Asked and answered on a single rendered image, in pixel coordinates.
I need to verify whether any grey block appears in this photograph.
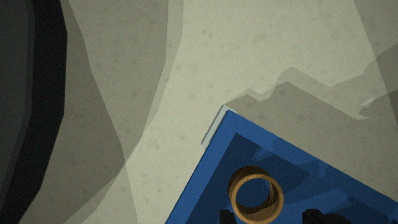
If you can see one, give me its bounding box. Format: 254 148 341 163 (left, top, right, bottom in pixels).
201 105 265 148

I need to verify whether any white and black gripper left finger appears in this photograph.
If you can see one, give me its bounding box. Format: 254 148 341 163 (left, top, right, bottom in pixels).
219 210 237 224

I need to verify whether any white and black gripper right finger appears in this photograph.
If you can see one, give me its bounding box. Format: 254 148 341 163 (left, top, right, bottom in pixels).
302 209 334 224

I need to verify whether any bronze bushing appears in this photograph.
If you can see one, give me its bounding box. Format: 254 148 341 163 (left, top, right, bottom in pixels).
228 166 284 224

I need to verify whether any grey metal bushing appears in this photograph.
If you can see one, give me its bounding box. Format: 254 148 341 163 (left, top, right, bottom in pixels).
325 213 353 224

